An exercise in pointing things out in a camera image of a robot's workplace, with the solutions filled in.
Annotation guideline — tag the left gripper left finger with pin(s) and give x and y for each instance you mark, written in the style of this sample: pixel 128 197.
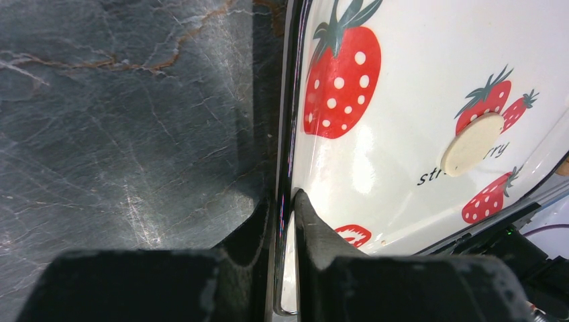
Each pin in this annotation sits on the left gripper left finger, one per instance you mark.
pixel 228 282

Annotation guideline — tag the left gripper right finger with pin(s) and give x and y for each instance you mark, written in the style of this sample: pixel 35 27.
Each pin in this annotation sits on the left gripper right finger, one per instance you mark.
pixel 337 282

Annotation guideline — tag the white strawberry tray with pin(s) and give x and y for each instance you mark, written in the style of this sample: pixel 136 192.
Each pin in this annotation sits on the white strawberry tray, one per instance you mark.
pixel 377 91

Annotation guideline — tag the white dough piece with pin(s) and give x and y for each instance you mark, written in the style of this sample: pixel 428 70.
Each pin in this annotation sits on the white dough piece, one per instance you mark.
pixel 471 145

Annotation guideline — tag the wooden dough roller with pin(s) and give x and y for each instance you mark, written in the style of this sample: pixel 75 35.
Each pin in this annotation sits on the wooden dough roller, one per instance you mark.
pixel 563 169

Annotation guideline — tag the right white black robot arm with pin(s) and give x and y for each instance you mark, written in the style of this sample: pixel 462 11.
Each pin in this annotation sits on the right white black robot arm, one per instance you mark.
pixel 544 280

